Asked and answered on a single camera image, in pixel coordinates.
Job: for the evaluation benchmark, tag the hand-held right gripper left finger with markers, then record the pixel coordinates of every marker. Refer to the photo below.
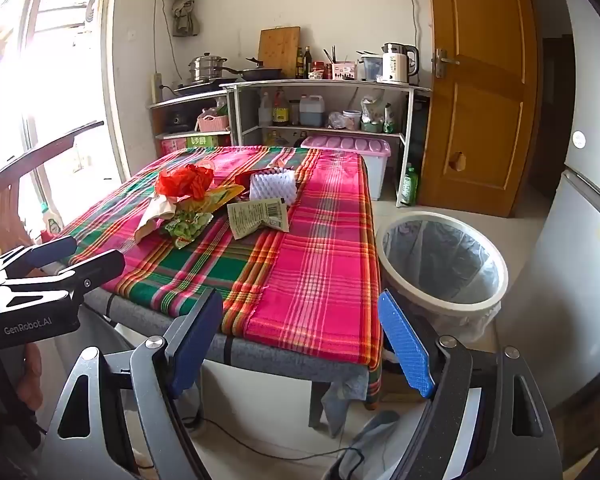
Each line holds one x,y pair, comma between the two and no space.
195,342

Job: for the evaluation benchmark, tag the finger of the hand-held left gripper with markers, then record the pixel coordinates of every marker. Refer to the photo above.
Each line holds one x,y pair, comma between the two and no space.
55,249
100,267

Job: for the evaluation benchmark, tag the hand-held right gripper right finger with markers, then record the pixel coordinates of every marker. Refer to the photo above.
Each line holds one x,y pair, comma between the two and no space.
405,345

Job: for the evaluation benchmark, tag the white round bin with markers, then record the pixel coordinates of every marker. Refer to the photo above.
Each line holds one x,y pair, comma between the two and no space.
445,312

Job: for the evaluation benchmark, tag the beige paper bag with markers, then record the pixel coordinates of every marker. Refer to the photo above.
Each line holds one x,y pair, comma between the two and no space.
152,216

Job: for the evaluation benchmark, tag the clear bin liner bag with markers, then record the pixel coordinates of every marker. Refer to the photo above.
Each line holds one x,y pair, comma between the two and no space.
445,260

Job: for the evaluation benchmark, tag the green printed wrapper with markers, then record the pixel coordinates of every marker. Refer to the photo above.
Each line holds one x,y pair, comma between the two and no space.
187,225

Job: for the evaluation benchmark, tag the red plastic bag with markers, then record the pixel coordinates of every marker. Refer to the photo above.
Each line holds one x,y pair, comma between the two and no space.
185,180

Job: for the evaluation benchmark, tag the beige green sachet packet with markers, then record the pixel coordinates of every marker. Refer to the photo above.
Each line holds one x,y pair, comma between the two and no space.
255,216

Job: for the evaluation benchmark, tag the yellow wrapper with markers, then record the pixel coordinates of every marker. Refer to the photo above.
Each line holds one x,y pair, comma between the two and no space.
225,195

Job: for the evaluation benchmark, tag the white foam net sleeve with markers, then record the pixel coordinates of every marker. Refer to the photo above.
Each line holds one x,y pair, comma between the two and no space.
272,185

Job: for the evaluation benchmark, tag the person's left hand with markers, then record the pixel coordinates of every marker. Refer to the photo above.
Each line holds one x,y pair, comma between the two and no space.
30,375

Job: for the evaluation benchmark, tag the white green squeeze bottle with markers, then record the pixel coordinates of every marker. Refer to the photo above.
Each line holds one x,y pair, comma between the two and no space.
51,221

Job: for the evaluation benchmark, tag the person's grey white clothing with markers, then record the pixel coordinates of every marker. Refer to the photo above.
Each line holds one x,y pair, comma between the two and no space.
370,440

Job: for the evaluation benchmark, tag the dark wooden chair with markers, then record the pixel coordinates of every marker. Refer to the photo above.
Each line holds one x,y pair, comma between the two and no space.
45,147

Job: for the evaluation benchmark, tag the pink green plaid tablecloth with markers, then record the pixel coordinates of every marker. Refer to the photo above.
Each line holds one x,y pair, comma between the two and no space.
320,260

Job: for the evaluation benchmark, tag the red printed box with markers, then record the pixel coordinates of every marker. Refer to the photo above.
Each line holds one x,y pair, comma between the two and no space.
170,146

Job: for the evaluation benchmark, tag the green plastic bottle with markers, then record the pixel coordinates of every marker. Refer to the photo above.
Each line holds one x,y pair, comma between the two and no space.
409,185

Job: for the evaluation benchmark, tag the green carton box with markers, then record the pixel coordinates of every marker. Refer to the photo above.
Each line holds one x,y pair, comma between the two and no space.
200,141

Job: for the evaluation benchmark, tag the small black cooker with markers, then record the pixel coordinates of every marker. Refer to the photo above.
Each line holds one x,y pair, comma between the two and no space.
176,120

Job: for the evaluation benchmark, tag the window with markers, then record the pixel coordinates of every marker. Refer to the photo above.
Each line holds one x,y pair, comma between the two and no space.
10,85

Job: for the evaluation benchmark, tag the pink woven basket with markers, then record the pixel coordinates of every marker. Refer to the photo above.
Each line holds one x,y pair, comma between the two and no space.
212,121

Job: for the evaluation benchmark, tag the beige power strip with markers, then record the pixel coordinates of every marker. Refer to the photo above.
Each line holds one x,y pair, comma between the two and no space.
156,87

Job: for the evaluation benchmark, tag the white corner shelf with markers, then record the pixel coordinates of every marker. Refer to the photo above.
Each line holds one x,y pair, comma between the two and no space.
190,100

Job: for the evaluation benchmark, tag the grey refrigerator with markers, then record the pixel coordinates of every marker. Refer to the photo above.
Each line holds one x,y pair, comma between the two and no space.
580,260

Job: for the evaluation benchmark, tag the storage box pink lid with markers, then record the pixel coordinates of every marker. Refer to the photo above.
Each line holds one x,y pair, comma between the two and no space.
350,155

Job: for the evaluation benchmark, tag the black induction cooker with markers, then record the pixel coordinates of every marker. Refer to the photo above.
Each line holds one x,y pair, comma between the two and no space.
195,88

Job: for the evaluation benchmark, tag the yellow cooking oil bottle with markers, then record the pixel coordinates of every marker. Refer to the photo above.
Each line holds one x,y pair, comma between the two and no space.
273,138

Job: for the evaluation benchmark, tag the green bowl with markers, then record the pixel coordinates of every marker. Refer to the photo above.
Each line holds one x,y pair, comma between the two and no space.
372,126

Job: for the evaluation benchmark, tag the steel steamer pot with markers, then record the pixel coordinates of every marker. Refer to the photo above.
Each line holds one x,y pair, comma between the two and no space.
206,67

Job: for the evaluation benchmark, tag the green white packet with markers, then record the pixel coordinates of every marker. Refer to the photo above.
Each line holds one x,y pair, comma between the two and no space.
388,117

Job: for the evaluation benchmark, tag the white translucent bottle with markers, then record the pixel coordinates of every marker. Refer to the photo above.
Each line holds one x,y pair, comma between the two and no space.
265,108

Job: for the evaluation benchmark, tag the dark glass bottle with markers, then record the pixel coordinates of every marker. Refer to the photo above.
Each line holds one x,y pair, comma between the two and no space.
298,138

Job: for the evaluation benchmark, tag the white plastic tub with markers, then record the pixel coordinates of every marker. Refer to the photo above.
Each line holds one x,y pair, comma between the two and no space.
351,117

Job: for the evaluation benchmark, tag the clear crumpled plastic bag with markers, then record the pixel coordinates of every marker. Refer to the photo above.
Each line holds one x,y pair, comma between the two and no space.
336,120

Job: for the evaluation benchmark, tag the white plastic food bag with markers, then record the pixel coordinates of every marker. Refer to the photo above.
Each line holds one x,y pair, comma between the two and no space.
371,107

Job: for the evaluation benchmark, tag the soy sauce bottle yellow label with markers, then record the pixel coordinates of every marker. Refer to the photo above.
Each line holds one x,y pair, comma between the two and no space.
280,107

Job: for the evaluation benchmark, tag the wooden door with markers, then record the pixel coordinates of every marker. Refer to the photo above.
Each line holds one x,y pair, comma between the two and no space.
480,110

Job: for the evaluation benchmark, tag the black frying pan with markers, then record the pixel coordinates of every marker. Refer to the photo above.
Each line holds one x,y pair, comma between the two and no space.
260,72

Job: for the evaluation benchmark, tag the large dark liquid jug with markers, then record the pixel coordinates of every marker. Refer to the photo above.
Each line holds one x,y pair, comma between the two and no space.
311,110

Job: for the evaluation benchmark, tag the round white magnet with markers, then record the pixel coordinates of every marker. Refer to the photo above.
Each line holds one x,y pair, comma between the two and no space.
578,139

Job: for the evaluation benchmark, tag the white metal rack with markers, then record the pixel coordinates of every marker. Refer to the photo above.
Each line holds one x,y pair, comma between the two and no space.
325,84

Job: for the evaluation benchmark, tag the clear plastic container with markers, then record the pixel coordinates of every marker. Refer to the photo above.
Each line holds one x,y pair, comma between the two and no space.
370,67

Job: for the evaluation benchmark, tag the wooden cutting board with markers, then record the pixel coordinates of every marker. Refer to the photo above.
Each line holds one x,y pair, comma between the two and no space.
279,52

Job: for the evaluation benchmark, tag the pink utensil holder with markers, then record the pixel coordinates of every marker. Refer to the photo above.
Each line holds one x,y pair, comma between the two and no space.
343,71

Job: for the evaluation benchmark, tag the white electric kettle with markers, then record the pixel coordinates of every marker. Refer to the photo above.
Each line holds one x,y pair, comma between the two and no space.
397,62

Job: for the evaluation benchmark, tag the dark sauce bottle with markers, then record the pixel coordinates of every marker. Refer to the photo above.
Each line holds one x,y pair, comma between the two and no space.
299,64
307,62

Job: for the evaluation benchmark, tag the red lidded jar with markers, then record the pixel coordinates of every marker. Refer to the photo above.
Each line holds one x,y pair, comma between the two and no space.
320,69

